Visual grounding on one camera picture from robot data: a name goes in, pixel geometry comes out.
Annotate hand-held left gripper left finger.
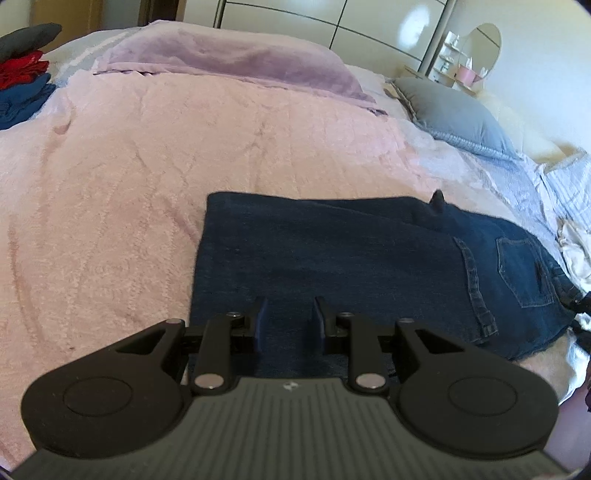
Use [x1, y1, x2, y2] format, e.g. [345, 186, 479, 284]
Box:
[115, 296, 269, 395]

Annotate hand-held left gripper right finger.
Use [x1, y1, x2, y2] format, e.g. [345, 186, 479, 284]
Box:
[314, 296, 462, 392]

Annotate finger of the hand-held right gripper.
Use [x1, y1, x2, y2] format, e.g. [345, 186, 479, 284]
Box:
[567, 290, 591, 334]

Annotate blue denim jeans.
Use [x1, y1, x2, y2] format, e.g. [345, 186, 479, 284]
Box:
[189, 189, 585, 380]

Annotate pile of folded clothes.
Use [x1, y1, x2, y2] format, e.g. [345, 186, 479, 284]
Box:
[0, 73, 57, 131]

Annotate white garment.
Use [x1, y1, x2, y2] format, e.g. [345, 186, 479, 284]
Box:
[556, 217, 591, 282]

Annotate white padded headboard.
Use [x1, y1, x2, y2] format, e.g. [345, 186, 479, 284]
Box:
[475, 88, 578, 162]

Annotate pink fleece blanket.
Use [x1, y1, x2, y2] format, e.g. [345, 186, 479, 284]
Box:
[0, 71, 573, 467]

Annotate grey pillow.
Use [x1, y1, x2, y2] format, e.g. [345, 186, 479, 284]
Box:
[392, 76, 520, 160]

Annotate folded purple fleece blanket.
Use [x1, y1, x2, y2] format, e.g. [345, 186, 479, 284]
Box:
[95, 32, 389, 116]

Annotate white nightstand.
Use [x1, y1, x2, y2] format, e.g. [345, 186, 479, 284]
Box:
[404, 65, 478, 95]

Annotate round mirror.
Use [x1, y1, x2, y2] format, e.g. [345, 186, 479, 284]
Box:
[459, 23, 502, 75]

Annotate white cosmetics rack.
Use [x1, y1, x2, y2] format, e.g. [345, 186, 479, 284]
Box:
[438, 32, 462, 72]

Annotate white wardrobe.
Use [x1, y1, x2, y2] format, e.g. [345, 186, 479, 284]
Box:
[182, 0, 455, 77]

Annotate folded red garment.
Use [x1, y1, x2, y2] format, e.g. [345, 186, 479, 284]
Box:
[0, 51, 51, 90]

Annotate wooden door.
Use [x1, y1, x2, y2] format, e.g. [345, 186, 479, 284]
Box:
[28, 0, 105, 33]

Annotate folded dark grey garment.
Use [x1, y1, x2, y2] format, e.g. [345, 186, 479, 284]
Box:
[0, 23, 63, 63]

